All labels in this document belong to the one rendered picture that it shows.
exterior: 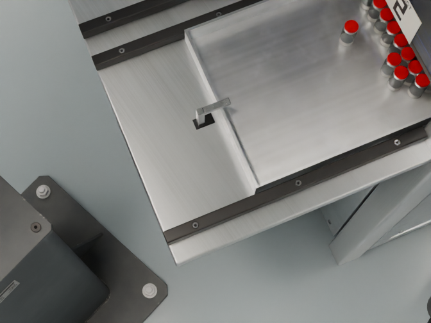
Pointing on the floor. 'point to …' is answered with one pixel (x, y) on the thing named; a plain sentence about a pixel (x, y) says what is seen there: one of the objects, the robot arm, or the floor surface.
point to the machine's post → (382, 210)
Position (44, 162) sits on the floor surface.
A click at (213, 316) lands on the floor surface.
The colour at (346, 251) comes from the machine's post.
